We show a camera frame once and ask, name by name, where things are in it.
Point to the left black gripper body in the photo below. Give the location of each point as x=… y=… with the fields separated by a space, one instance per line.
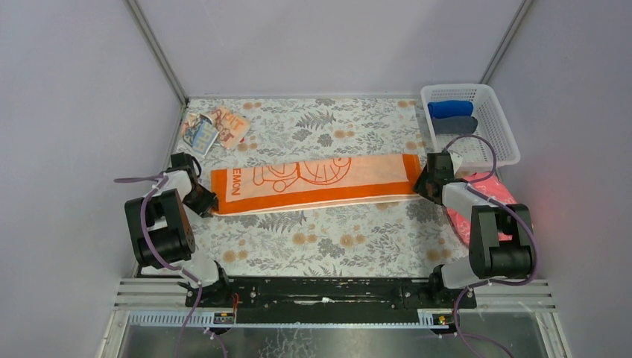
x=202 y=198

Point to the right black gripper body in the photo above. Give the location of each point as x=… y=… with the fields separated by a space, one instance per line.
x=427 y=181

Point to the orange cartoon towel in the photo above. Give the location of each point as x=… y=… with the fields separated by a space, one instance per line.
x=314 y=184

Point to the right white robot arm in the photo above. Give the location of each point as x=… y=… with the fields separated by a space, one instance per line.
x=501 y=247

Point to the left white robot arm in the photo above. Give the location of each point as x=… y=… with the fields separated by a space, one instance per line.
x=160 y=232

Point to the grey rolled towel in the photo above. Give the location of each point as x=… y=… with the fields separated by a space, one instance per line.
x=457 y=125

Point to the pink folded towel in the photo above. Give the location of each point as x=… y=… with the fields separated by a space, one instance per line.
x=489 y=187

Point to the white plastic basket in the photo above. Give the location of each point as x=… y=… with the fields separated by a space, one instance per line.
x=493 y=141

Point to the blue rolled towel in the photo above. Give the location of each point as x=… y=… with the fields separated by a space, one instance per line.
x=450 y=108

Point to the floral table mat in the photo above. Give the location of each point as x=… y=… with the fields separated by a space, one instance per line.
x=395 y=239

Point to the peach lettered towel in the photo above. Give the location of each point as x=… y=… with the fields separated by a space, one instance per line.
x=221 y=126

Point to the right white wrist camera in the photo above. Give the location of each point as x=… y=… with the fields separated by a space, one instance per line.
x=457 y=161

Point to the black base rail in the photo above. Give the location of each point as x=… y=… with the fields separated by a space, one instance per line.
x=326 y=300

